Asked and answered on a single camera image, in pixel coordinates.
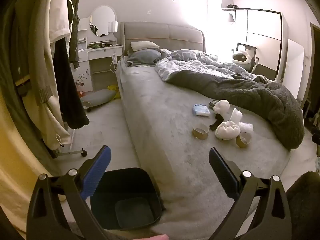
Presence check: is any yellow cloth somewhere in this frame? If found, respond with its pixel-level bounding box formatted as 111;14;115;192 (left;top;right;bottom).
0;100;50;230

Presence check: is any dark grey fleece blanket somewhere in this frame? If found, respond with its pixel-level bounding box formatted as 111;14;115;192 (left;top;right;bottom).
168;69;305;150

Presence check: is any dark fleece cloth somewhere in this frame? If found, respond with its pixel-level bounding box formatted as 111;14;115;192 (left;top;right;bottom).
285;171;320;240

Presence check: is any white wall shelf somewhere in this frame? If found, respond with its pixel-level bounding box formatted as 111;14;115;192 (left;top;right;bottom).
222;4;248;12

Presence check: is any white rolling clothes rack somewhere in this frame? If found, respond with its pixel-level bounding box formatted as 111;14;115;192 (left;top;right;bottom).
51;127;88;158

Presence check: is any white hanging shirt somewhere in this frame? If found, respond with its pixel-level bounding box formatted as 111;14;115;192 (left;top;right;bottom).
49;0;72;43

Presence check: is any white plush cat bed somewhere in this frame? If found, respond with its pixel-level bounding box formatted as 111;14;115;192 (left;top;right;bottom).
232;50;253;67

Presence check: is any grey upholstered bed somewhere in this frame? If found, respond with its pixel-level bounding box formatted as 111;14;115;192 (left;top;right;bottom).
117;21;305;240

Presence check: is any cream pillow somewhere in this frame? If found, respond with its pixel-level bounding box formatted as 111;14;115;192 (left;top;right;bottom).
130;41;160;52

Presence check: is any blue white tissue pack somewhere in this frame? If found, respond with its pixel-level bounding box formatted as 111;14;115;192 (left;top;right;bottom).
192;104;212;117

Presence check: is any white sock bundle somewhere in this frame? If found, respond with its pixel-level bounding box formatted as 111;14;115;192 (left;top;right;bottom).
213;99;230;115
215;120;241;140

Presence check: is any olive green hanging garment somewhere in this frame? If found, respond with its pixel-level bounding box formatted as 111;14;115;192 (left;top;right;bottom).
66;0;80;69

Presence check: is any brown tape roll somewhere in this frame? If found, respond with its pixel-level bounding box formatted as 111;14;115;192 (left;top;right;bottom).
235;132;251;148
192;127;209;140

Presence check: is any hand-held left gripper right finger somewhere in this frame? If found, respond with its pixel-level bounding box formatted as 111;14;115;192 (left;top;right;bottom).
207;147;292;240

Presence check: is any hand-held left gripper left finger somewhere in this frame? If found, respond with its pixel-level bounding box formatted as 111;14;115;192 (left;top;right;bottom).
26;145;112;240

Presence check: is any white power strip cable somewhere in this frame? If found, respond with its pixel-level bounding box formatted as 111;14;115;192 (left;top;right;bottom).
109;52;118;73

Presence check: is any clear bubble wrap piece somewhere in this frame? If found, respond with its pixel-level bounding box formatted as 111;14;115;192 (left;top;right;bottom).
230;108;244;123
239;122;253;135

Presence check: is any oval vanity mirror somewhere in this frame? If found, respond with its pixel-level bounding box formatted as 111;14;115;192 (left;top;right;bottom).
89;5;117;37

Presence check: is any beige knit hanging coat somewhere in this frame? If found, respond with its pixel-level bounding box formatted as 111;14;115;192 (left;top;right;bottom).
12;0;72;150

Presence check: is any grey white patterned duvet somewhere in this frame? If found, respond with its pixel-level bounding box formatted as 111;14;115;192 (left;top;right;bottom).
154;49;273;83

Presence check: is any black fuzzy hanging garment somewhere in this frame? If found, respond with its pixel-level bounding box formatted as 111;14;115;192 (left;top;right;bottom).
54;36;90;130

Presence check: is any black sock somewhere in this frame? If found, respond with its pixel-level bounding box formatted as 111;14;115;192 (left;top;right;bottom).
209;114;225;131

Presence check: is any white vanity dresser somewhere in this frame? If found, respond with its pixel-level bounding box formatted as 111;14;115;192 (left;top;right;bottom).
72;17;124;93

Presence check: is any black plastic trash bin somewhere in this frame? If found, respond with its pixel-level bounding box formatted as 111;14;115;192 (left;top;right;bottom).
89;167;165;230

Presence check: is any grey pillow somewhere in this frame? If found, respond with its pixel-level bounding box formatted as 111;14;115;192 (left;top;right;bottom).
126;49;162;67

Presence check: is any white leaning panel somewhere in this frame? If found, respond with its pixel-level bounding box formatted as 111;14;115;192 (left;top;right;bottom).
285;39;305;100

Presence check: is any white sliding door wardrobe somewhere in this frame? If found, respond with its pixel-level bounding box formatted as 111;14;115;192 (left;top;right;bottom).
231;9;284;82

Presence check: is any yellow crumpled bag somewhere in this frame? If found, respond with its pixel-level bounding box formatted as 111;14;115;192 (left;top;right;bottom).
107;84;120;98

